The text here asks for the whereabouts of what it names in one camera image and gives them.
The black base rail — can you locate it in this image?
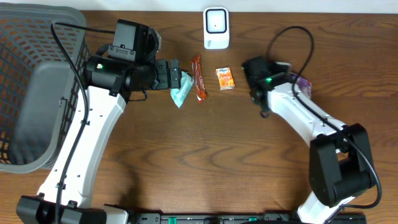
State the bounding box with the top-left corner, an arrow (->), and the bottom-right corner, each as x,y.
133,212 -> 368,224

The red brown snack wrapper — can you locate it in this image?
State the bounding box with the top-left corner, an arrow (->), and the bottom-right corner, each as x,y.
190,55 -> 208,103

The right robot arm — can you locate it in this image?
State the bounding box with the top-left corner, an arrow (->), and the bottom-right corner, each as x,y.
242,56 -> 381,223

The orange pocket tissue pack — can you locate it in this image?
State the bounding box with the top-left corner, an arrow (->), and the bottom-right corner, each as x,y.
215,67 -> 235,90

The green wet wipes pack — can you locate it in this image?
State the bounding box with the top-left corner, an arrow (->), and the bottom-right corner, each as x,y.
170,72 -> 194,108

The red purple tissue pack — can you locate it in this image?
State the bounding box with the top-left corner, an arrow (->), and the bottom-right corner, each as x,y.
289,72 -> 312,99

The white barcode scanner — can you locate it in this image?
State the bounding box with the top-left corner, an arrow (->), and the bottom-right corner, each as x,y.
203,7 -> 230,50

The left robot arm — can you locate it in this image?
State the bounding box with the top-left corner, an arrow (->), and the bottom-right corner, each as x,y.
16,55 -> 182,223

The grey plastic mesh basket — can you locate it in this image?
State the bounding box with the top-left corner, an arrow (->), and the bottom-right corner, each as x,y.
1,2 -> 90,174

